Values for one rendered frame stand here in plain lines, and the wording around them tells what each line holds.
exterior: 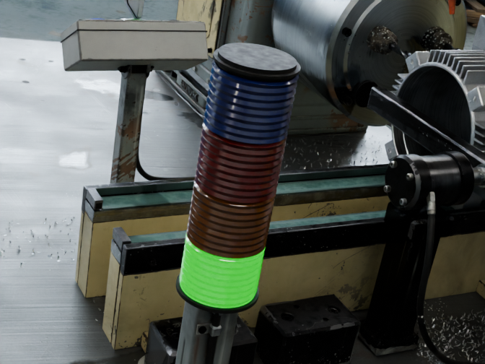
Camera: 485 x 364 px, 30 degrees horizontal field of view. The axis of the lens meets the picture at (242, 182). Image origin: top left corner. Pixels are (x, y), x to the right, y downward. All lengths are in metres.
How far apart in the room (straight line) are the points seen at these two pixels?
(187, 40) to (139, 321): 0.37
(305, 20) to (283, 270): 0.45
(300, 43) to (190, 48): 0.26
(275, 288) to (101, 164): 0.45
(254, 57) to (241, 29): 0.89
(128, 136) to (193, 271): 0.54
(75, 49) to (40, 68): 0.65
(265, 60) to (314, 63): 0.73
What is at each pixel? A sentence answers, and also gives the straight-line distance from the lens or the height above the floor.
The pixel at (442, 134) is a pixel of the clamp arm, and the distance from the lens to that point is 1.10.
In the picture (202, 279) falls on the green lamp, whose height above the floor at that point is 1.05.
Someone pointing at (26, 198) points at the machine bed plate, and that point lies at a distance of 1.28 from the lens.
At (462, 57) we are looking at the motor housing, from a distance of 1.14.
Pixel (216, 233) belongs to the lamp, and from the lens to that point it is 0.64.
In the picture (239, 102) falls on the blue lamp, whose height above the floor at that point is 1.19.
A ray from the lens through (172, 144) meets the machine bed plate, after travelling 1.50.
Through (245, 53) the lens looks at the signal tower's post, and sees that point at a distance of 0.62.
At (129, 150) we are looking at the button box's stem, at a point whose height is 0.91.
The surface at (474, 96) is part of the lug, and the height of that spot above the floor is 1.08.
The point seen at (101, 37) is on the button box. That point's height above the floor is 1.06.
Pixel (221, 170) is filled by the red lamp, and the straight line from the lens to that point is 0.62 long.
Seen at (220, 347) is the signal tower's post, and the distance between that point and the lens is 0.72.
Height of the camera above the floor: 1.40
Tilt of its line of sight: 25 degrees down
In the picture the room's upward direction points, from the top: 10 degrees clockwise
